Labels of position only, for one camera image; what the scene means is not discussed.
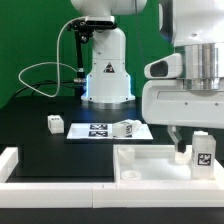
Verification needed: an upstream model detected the white square tabletop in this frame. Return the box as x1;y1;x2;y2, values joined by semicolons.
112;143;224;184

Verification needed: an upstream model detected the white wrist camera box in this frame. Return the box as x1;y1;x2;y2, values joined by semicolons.
144;53;183;79

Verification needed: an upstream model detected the black camera stand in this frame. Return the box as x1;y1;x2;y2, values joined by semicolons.
67;17;97;97

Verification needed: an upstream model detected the black camera on stand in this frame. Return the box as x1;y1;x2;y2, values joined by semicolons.
85;16;117;30

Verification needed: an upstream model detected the black cable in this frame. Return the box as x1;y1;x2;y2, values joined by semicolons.
9;79;83;101

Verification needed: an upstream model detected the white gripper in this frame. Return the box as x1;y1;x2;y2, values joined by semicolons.
142;80;224;153

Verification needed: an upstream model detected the white marker sheet with tags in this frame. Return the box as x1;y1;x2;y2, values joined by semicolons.
67;123;153;140

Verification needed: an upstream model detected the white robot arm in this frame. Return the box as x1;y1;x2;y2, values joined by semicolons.
71;0;224;148

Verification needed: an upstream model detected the white U-shaped obstacle fence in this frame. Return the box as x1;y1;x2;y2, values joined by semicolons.
0;147;224;208

